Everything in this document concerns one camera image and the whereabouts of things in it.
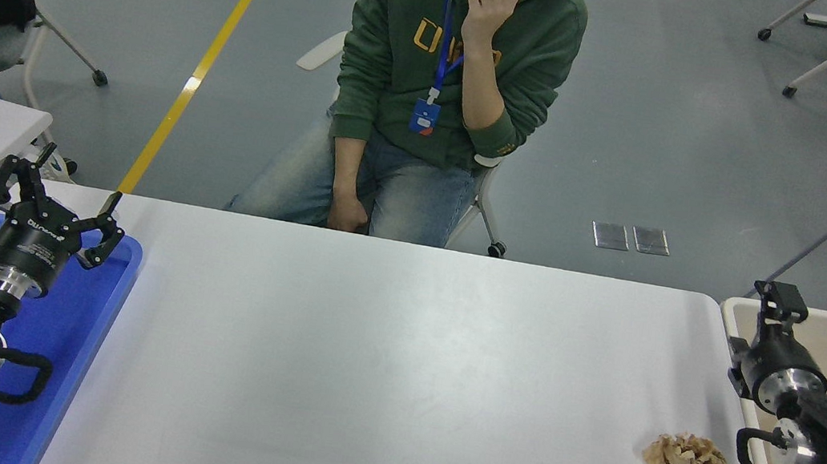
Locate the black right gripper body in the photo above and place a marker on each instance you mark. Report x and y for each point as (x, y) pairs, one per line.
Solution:
(780, 356)

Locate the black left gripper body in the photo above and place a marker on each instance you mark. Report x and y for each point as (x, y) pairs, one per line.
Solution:
(31, 243)

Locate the tan paper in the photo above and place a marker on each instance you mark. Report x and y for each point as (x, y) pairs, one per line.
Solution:
(688, 463)

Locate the person's left forearm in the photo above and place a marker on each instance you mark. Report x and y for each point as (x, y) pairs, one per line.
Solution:
(487, 84)

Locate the person's right forearm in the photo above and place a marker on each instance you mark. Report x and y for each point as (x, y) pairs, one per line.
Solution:
(347, 170)

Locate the person's right hand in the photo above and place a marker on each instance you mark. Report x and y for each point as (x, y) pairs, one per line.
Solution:
(347, 215)

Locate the person's left hand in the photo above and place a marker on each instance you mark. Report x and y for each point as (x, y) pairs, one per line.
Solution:
(489, 8)

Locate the white shoe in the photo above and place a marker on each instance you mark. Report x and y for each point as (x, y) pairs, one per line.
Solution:
(57, 174)

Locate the blue plastic tray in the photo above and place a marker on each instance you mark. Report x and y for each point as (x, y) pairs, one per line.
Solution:
(74, 346)

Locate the silver floor plate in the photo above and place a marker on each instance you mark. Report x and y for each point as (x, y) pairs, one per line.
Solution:
(610, 235)
(651, 240)

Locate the white rolling chair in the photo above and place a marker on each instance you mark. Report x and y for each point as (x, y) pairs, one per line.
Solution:
(319, 50)

